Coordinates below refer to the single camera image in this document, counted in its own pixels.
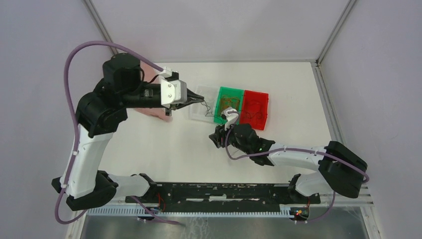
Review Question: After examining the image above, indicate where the pink cloth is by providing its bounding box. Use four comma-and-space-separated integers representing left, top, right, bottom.
134, 62, 173, 122

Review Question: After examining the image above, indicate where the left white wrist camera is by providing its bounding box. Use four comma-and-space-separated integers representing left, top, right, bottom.
159, 67, 188, 109

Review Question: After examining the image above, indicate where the orange cable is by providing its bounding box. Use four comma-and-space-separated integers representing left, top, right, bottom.
219, 96, 241, 116

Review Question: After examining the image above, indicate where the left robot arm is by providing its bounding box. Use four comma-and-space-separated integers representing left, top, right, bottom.
52, 53, 204, 211

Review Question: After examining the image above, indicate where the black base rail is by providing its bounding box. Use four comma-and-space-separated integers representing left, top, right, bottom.
137, 182, 321, 213

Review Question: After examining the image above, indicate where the white slotted cable duct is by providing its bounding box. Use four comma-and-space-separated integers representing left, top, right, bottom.
87, 205, 294, 219

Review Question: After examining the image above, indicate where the aluminium frame rail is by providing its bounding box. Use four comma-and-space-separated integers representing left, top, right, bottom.
76, 183, 374, 207

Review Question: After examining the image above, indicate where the clear plastic bin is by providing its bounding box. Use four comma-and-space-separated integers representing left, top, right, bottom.
189, 85, 219, 123

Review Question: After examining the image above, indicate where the black cable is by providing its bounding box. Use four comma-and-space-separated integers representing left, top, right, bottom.
242, 99, 266, 124
199, 99, 225, 121

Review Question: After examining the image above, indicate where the red plastic bin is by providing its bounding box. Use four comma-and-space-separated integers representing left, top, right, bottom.
239, 90, 269, 130

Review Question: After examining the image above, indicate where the green plastic bin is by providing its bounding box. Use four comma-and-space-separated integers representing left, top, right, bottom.
212, 87, 244, 124

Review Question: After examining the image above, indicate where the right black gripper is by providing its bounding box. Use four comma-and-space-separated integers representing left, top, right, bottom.
209, 118, 251, 155

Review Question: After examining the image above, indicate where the thin white cable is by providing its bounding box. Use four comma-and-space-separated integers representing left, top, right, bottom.
194, 91, 216, 118

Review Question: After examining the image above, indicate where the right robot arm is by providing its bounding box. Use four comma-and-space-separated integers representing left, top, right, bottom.
209, 124, 369, 203

